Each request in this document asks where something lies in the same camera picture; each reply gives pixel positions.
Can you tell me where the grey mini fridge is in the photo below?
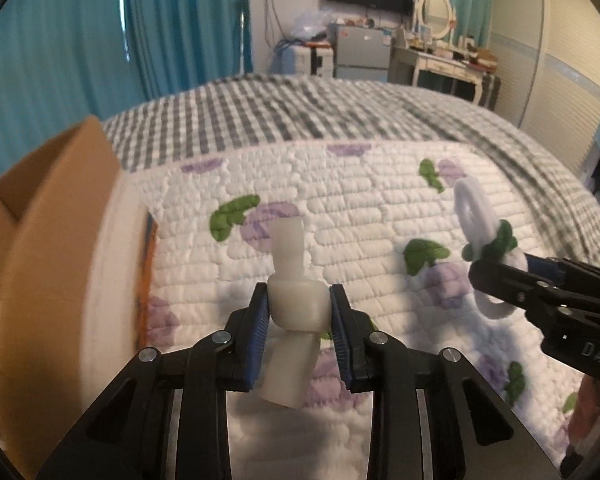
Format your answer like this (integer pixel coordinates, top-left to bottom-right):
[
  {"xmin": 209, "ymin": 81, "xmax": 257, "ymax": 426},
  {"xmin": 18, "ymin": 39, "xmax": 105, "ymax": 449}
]
[{"xmin": 332, "ymin": 25, "xmax": 392, "ymax": 82}]

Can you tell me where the cream louvred wardrobe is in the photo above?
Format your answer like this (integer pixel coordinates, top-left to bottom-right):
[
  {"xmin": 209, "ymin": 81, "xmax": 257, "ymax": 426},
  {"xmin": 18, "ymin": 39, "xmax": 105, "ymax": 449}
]
[{"xmin": 489, "ymin": 0, "xmax": 600, "ymax": 172}]

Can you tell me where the white storage cabinet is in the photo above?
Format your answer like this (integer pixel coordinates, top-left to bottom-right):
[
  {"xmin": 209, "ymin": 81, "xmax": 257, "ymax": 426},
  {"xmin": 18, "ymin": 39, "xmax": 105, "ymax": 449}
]
[{"xmin": 279, "ymin": 44, "xmax": 334, "ymax": 78}]

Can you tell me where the white dressing table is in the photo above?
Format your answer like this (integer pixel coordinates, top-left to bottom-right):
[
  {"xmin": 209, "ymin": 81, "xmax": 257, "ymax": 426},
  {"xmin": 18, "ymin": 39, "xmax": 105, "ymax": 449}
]
[{"xmin": 388, "ymin": 46, "xmax": 489, "ymax": 107}]

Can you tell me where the brown cardboard box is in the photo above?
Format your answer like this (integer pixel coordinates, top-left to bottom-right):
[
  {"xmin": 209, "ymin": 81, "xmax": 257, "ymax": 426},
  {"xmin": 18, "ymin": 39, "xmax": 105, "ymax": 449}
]
[{"xmin": 0, "ymin": 116, "xmax": 157, "ymax": 478}]

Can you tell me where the white oval mirror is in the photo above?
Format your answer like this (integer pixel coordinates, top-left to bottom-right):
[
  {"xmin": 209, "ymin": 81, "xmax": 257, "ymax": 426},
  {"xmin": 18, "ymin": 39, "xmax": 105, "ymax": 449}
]
[{"xmin": 415, "ymin": 0, "xmax": 456, "ymax": 44}]

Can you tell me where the white floral quilt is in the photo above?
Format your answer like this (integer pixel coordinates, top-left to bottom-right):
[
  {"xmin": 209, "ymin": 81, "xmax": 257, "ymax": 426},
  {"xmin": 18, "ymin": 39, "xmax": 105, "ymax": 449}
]
[{"xmin": 134, "ymin": 142, "xmax": 581, "ymax": 462}]

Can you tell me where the white green knotted sock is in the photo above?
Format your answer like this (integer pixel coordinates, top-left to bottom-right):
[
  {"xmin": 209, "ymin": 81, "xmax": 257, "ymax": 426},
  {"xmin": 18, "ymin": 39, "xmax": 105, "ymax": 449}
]
[{"xmin": 452, "ymin": 176, "xmax": 530, "ymax": 320}]

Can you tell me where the right hand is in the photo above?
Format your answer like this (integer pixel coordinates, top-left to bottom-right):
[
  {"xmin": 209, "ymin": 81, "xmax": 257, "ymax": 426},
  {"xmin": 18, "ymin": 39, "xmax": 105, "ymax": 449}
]
[{"xmin": 567, "ymin": 376, "xmax": 600, "ymax": 456}]

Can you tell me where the teal window curtain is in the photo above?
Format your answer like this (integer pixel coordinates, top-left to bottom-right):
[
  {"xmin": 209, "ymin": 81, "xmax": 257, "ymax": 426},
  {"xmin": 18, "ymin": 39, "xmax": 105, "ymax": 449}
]
[{"xmin": 0, "ymin": 0, "xmax": 252, "ymax": 175}]

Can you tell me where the cream knotted sock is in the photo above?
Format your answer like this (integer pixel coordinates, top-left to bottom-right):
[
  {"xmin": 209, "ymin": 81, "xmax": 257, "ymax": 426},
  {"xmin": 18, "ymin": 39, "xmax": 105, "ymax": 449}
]
[{"xmin": 260, "ymin": 217, "xmax": 332, "ymax": 408}]

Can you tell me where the grey checked bed sheet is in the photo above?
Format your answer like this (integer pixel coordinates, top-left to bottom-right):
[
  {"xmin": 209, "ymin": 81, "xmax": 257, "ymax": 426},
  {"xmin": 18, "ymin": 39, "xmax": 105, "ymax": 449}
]
[{"xmin": 104, "ymin": 74, "xmax": 600, "ymax": 247}]

